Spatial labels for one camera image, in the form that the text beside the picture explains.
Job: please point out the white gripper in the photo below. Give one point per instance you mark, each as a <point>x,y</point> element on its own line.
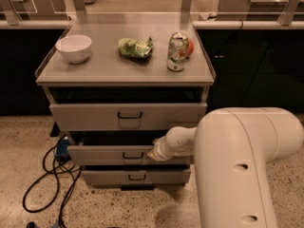
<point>159,150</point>

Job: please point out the grey drawer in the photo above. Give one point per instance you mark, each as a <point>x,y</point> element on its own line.
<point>136,177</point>
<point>106,117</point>
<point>118,148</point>

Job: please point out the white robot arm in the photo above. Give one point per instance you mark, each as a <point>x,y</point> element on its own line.
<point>231,147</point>

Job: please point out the grey top drawer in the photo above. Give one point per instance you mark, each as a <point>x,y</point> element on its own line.
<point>106,117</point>

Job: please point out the grey bottom drawer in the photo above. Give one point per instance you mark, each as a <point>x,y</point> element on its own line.
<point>136,177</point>

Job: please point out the grey drawer cabinet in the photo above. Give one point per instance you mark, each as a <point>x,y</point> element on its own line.
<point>108,77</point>

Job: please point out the blue power box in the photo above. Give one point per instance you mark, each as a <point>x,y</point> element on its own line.
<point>61,148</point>

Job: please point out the green crumpled chip bag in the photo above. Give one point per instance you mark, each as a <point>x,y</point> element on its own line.
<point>138,49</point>

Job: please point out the orange fruit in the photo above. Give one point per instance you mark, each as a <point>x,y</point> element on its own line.
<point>190,47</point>

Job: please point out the white bowl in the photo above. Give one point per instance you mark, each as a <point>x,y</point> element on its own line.
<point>74,48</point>

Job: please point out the grey background counter right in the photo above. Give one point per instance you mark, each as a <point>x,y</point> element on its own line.
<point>250,10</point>

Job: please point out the grey background table left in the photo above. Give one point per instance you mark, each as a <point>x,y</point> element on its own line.
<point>34,9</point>

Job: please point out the white horizontal rail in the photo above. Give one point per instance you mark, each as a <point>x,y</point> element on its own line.
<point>39,24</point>

